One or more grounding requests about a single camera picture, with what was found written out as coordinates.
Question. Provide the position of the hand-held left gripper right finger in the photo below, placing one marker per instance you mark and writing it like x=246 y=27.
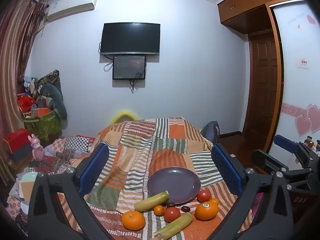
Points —
x=226 y=166

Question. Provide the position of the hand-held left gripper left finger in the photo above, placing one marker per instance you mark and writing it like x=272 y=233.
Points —
x=93 y=165

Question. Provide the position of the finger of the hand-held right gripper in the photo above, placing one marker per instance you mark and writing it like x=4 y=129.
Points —
x=285 y=142
x=265 y=160

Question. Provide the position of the red tomato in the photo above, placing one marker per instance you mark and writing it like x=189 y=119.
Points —
x=172 y=214
x=204 y=195

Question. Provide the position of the orange with sticker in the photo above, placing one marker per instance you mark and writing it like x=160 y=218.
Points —
x=205 y=211

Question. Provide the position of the purple plate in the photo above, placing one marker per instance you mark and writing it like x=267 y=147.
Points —
x=175 y=182

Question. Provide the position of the large orange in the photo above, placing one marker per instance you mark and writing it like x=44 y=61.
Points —
x=133 y=220

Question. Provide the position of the floral checkered quilt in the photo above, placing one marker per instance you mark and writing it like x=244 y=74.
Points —
x=65 y=150

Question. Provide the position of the blue grey bag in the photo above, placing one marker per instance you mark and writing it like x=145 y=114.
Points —
x=210 y=131

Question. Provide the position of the striped patchwork blanket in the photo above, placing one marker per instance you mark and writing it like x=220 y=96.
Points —
x=140 y=155

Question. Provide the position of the brown wooden door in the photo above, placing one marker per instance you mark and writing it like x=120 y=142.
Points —
x=263 y=90

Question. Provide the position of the dark red jujube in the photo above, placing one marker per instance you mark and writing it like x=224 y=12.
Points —
x=171 y=204
x=185 y=208

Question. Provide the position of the pink plush toy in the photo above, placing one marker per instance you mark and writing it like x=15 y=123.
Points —
x=37 y=147

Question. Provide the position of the yellow curved tube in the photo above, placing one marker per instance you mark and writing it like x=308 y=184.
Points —
x=125 y=113

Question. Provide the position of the white wardrobe door with hearts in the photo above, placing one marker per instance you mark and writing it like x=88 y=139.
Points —
x=297 y=80

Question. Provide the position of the teal and orange cloth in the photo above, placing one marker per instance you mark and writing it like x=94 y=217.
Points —
x=27 y=187

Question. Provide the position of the orange box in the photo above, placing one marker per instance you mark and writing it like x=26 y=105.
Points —
x=40 y=112

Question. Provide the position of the grey plush pillow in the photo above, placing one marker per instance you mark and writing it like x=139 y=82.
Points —
x=53 y=97

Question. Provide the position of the small tangerine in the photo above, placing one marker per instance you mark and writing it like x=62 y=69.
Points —
x=159 y=210

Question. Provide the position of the red box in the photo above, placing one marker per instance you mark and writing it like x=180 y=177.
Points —
x=16 y=138

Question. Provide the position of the red bag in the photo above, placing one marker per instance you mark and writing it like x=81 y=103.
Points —
x=26 y=102

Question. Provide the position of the dark patterned cushion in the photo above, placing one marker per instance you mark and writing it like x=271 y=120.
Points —
x=51 y=80

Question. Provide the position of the striped brown curtain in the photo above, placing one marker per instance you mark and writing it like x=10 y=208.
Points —
x=13 y=62

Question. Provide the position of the wooden overhead cabinet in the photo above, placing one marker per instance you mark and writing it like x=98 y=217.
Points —
x=250 y=5

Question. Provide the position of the white air conditioner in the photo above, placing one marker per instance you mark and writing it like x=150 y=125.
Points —
x=71 y=5

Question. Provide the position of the small black wall monitor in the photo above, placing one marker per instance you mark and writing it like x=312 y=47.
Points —
x=129 y=67

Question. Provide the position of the black wall television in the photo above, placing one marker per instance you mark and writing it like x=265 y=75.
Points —
x=130 y=38

